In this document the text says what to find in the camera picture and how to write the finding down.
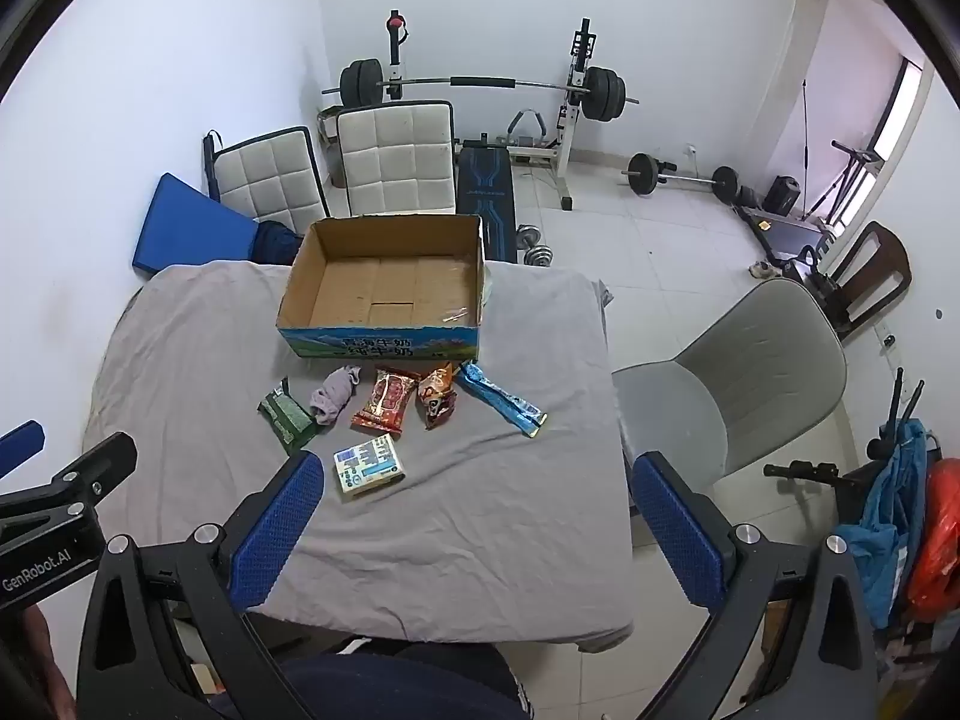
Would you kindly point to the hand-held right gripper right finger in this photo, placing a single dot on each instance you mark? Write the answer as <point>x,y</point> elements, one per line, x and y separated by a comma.
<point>675,532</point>

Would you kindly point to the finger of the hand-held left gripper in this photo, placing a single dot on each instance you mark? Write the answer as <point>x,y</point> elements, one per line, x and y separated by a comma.
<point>97,463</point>
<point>19,444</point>

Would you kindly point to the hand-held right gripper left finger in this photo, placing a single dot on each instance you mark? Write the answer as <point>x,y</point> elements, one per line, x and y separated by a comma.
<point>277,529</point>

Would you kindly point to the person's left forearm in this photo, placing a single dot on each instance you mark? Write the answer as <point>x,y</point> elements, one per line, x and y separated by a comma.
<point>30,652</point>

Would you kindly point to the white blue tissue pack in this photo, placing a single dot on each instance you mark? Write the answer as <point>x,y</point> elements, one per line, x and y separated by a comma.
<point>369,466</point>

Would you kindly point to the green snack packet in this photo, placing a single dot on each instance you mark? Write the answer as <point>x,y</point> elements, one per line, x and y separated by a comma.
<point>289,416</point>

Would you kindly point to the grey rolled sock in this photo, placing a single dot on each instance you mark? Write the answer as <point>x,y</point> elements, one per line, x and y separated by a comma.
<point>335,394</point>

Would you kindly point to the red snack packet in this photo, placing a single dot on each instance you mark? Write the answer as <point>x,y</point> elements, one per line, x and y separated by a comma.
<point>384,401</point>

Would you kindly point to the grey tablecloth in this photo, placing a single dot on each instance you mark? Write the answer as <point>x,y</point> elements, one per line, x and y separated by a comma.
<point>487,510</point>

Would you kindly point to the person's dark pants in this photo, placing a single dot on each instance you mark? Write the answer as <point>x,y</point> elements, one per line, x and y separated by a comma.
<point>390,682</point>

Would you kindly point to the grey plastic chair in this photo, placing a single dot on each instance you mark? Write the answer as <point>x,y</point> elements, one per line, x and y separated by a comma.
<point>757,360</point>

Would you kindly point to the brown snack packet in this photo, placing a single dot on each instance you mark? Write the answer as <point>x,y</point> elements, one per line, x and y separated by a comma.
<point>437,397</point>

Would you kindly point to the blue plastic bag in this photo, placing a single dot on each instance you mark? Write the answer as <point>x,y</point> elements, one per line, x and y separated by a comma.
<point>885,517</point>

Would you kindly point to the long blue snack packet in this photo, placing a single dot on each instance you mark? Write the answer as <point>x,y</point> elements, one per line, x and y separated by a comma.
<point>499,397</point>

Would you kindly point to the blue foam mat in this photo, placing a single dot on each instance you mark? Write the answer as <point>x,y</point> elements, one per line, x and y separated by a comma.
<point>191,229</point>

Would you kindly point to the open cardboard box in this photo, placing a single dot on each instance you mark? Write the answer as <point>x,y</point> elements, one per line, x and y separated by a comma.
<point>375,292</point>

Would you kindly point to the black poles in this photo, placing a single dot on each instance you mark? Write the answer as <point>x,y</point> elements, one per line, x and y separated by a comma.
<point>896,401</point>

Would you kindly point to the orange plastic bag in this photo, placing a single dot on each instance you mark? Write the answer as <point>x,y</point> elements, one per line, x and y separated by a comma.
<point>937,540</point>

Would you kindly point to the pair of slippers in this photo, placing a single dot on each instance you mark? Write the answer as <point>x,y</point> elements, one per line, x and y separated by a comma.
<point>763,269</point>

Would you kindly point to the dark blue bag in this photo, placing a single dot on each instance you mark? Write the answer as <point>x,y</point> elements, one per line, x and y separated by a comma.
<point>277,244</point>

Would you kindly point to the chrome dumbbell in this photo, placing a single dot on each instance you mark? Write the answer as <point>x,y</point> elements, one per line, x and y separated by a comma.
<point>540,256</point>
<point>529,235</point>

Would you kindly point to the black folded umbrella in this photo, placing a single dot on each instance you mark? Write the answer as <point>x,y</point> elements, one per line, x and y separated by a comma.
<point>211,161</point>

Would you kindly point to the black treadmill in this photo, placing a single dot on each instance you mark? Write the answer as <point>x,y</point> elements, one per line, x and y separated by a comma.
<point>795,232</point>

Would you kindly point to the brown wooden chair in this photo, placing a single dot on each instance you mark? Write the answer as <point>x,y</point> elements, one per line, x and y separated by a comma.
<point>877,274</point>

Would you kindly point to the white padded chair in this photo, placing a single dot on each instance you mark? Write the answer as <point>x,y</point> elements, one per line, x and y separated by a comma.
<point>394,157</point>
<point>266,176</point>

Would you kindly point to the black speaker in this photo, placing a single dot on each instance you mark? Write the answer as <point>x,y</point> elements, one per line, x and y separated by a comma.
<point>782,195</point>

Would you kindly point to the short barbell with black plates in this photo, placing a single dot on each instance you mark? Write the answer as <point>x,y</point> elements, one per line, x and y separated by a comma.
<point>679,177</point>

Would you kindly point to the black weight bench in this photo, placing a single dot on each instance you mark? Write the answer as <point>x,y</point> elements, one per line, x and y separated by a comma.
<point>486,191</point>

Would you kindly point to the white barbell rack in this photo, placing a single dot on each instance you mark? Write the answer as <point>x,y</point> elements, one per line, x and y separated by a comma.
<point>571,101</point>

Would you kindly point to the window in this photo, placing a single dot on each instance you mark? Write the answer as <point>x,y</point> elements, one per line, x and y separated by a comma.
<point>896,135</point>

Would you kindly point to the long barbell with black plates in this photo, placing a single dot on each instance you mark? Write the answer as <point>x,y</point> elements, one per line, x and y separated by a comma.
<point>480,80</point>

